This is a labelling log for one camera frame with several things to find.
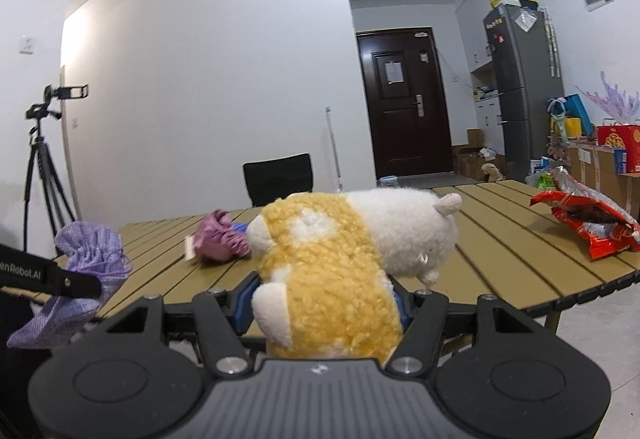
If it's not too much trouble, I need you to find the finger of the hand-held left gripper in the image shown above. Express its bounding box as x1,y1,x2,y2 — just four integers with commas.
52,265,102,300

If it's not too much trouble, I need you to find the purple mesh drawstring bag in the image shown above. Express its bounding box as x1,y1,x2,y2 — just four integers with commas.
7,221,132,350

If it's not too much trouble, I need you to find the red snack bag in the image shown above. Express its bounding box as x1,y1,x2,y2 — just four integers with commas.
530,166,640,261

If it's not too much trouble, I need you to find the black camera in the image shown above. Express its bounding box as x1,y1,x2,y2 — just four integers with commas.
26,84,90,121

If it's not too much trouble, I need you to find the mop with metal handle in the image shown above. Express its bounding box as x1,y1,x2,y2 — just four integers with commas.
325,106,346,194

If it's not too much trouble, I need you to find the purple plastic decoration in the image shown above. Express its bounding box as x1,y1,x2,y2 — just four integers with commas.
575,72,640,125

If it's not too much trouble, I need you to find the yellow and white plush toy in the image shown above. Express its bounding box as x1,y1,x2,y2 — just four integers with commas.
245,186,463,360

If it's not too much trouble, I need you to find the red gift box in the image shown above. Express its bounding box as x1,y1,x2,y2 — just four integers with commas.
596,122,640,175

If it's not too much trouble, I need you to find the blue gift bag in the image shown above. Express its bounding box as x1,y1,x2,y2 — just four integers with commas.
549,94,592,137

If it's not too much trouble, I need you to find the black camera tripod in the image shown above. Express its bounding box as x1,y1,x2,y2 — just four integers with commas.
22,119,78,255

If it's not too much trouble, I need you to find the brown cardboard box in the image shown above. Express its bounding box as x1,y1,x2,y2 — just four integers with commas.
565,142,640,215
452,129,493,180

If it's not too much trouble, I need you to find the tan folding table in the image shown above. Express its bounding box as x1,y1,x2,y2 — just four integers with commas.
52,179,640,335

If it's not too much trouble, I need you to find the grey refrigerator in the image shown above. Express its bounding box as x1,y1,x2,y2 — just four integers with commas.
482,4,566,180

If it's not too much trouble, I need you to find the green plastic bag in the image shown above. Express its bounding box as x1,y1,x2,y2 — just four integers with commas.
525,166,568,190

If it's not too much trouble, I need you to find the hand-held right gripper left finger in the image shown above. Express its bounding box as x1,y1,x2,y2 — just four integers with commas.
102,273,261,377

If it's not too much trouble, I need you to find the dark brown door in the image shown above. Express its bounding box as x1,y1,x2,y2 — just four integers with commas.
356,26,452,180

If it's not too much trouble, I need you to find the pink satin cloth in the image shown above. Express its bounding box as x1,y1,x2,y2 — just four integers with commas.
184,209,252,265

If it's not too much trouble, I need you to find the black folding camp chair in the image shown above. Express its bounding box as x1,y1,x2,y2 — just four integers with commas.
243,153,313,207

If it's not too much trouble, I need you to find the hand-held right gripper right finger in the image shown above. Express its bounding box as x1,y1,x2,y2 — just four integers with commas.
385,289,543,377

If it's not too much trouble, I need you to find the black suitcase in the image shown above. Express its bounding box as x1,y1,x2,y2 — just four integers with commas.
0,286,53,425

